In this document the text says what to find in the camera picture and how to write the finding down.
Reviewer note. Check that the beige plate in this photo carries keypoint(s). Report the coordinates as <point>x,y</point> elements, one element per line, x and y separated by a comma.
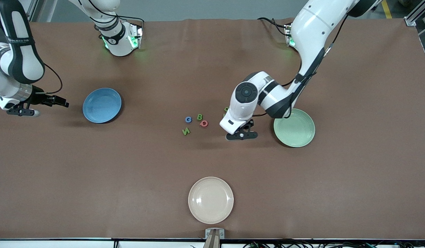
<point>211,200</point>

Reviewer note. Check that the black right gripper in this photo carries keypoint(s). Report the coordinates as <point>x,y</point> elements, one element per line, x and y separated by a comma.
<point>40,98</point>

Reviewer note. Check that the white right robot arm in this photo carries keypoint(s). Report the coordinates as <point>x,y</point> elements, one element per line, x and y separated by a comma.
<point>22,65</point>

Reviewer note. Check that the brown table cover sheet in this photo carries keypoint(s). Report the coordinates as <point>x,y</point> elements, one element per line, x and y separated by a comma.
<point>60,172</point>

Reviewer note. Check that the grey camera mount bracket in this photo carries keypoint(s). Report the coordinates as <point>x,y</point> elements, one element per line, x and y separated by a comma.
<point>214,237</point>

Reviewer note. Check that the green letter N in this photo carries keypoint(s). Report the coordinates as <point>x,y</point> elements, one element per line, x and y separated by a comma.
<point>186,131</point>

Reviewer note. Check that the aluminium frame profile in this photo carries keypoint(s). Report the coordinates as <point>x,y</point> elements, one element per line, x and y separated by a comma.
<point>410,21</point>
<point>29,10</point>

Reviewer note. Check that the blue plate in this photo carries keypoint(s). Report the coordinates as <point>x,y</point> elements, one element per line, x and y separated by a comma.
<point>102,105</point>

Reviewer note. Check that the red letter Q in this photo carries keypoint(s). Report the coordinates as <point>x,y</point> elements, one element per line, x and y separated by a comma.
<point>204,123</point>

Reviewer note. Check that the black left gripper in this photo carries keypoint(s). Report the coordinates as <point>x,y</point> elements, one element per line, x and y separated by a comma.
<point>246,127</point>

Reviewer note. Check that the white table edge rail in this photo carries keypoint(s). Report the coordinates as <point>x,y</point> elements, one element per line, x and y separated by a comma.
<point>60,244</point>

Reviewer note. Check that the green plate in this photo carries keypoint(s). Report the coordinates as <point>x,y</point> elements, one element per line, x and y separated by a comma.
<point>298,132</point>

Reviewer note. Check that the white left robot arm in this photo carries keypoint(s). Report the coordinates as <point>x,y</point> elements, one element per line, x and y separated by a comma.
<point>312,31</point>

